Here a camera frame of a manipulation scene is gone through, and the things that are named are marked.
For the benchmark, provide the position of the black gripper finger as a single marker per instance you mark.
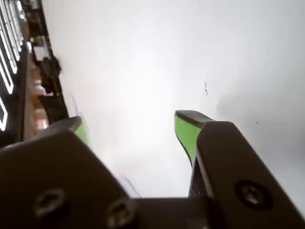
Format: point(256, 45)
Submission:
point(54, 171)
point(233, 167)

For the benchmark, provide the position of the black office chair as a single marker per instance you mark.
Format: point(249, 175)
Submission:
point(53, 66)

